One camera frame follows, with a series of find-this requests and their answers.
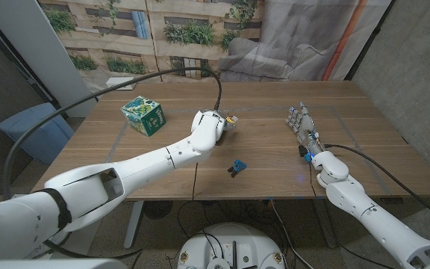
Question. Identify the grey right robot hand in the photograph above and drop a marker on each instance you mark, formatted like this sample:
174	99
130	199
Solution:
304	125

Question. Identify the blue plastic bin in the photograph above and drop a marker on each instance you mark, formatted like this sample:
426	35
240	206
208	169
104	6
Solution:
37	130

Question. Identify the small blue black clip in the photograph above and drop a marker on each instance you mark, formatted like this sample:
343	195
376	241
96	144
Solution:
238	166

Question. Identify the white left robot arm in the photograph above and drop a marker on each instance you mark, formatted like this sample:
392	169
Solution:
144	166

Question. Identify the grey table leg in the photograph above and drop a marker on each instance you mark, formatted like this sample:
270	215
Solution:
326	224

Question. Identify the black backdrop pole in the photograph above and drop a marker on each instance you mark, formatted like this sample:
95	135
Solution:
368	41

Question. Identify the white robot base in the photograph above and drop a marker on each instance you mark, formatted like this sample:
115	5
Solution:
233	243

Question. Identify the white power strip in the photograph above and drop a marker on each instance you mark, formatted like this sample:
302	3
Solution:
119	83

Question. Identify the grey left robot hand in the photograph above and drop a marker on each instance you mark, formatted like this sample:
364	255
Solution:
230	122

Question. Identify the white table leg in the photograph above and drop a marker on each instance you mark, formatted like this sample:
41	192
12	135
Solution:
133	228

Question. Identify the printed building backdrop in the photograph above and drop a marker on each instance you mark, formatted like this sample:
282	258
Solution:
200	37

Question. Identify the black round grille disc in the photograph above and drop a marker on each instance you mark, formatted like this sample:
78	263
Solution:
158	209

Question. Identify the white robot chest shell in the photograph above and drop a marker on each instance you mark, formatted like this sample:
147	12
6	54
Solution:
50	264

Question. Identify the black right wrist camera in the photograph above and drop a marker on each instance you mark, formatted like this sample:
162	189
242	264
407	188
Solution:
304	152

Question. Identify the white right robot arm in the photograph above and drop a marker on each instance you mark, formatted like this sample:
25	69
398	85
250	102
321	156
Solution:
375	216

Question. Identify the white partition panel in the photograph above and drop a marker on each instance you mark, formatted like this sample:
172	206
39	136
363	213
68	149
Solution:
39	48

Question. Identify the green floral tissue box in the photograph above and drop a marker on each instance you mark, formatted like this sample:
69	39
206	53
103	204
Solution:
144	116

